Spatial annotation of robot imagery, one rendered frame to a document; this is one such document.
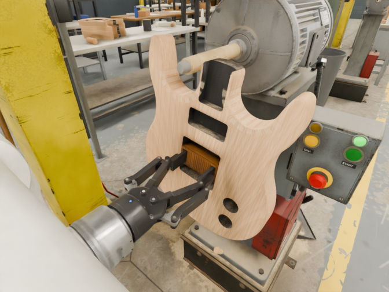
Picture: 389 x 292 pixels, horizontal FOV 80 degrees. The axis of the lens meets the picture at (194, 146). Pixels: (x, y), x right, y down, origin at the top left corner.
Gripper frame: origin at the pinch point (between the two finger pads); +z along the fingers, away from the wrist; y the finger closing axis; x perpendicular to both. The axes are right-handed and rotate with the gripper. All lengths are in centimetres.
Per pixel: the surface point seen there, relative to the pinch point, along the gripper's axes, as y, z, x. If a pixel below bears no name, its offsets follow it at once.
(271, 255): 23, 39, -68
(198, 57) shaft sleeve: -6.9, 5.8, 20.2
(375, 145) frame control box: 28.1, 23.8, 8.5
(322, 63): 8.2, 46.5, 15.2
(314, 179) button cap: 21.5, 20.8, -4.6
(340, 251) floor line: 56, 93, -99
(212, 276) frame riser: 3, 27, -102
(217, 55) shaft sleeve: -6.4, 11.8, 19.8
